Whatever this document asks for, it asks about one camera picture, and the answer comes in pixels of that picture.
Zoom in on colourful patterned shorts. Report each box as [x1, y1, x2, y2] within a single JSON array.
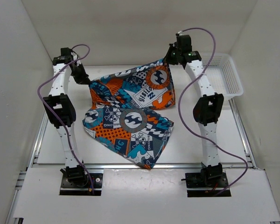
[[82, 59, 175, 169]]

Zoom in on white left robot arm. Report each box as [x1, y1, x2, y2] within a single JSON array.
[[37, 53, 91, 187]]

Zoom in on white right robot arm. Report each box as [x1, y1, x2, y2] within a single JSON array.
[[164, 43, 224, 188]]

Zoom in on white plastic mesh basket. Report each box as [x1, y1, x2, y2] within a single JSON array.
[[201, 53, 244, 105]]

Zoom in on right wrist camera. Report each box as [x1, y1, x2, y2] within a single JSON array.
[[176, 34, 192, 53]]

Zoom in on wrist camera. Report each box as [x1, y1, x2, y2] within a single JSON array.
[[52, 48, 77, 66], [176, 34, 192, 53]]

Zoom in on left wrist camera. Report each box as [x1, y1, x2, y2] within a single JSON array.
[[52, 48, 77, 66]]

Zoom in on aluminium frame rail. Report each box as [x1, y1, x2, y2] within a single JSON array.
[[4, 67, 280, 224]]

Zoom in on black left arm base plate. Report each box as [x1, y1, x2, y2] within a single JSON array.
[[59, 169, 103, 196]]

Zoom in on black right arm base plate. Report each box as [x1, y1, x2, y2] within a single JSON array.
[[181, 173, 231, 198]]

